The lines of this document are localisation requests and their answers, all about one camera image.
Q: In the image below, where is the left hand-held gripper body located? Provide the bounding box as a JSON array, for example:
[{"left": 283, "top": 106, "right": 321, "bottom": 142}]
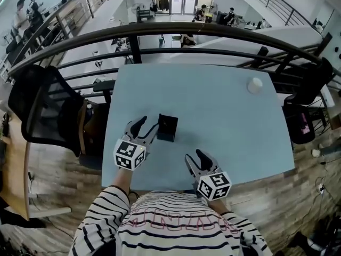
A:
[{"left": 113, "top": 132, "right": 150, "bottom": 172}]

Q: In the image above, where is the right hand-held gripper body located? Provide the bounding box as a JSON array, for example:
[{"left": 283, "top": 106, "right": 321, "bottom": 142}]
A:
[{"left": 190, "top": 166, "right": 233, "bottom": 202}]

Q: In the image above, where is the black square pen holder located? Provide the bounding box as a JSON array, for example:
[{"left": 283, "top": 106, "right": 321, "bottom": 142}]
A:
[{"left": 156, "top": 113, "right": 179, "bottom": 143}]

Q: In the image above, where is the person's left forearm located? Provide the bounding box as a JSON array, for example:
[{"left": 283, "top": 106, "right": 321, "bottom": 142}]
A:
[{"left": 85, "top": 166, "right": 134, "bottom": 239}]

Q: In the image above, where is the person's right forearm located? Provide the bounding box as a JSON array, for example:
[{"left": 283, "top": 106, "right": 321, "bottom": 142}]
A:
[{"left": 207, "top": 196, "right": 269, "bottom": 253}]

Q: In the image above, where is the striped white shirt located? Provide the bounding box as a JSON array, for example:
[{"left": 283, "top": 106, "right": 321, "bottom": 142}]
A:
[{"left": 68, "top": 185, "right": 273, "bottom": 256}]

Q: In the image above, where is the black mesh office chair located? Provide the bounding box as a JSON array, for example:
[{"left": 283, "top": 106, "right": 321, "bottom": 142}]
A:
[{"left": 7, "top": 64, "right": 85, "bottom": 158}]

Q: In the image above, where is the dark metal railing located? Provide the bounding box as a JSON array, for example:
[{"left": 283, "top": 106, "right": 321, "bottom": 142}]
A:
[{"left": 7, "top": 21, "right": 337, "bottom": 95}]

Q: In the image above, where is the floor cable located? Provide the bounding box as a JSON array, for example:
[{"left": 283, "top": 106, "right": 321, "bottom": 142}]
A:
[{"left": 301, "top": 158, "right": 341, "bottom": 223}]

